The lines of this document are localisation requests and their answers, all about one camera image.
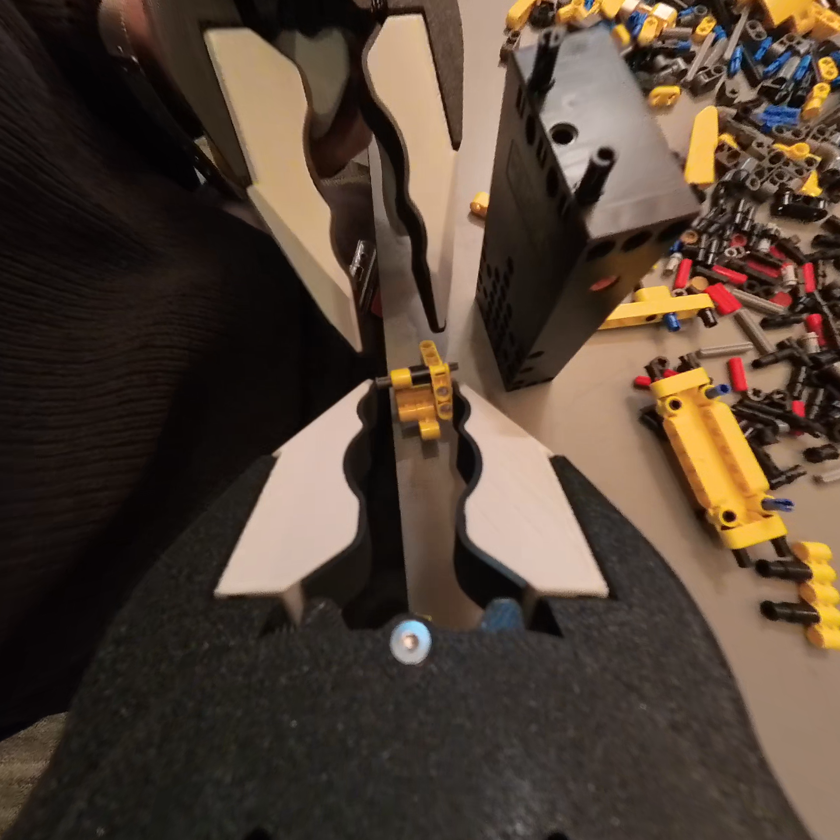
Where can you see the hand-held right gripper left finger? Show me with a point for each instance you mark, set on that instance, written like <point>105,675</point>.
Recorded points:
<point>295,518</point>

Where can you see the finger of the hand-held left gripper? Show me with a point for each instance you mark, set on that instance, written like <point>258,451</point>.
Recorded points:
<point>269,131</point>
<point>403,72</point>

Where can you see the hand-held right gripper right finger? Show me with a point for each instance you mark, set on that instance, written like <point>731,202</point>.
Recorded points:
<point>531,518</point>

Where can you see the yellow short toy beam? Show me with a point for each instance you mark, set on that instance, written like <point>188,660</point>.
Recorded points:
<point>443,394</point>

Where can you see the yellow toy connector block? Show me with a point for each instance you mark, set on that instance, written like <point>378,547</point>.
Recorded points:
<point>413,407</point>

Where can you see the black toy pin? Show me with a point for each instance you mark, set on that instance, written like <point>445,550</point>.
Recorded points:
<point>420,377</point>

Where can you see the person's left hand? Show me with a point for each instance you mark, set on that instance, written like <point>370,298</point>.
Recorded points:
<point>341,154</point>

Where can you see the small yellow toy bush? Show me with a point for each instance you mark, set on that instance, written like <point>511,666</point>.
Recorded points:
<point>479,203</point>

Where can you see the black toy battery box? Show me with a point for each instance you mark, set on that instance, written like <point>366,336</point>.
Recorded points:
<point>590,164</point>

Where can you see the person's torso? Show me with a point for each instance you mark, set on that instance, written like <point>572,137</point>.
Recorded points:
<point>131,328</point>

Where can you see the yellow angled toy beam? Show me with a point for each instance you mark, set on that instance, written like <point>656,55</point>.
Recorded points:
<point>656,306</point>

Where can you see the yellow connector with black pins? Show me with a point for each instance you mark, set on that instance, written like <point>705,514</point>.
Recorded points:
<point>817,577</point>

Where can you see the pile of toy building pieces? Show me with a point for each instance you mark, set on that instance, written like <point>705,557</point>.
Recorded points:
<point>754,262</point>

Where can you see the person's trouser leg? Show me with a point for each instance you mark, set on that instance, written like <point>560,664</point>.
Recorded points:
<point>26,761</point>

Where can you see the yellow toy frame assembly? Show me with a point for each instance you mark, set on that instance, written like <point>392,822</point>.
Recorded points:
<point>709,472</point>

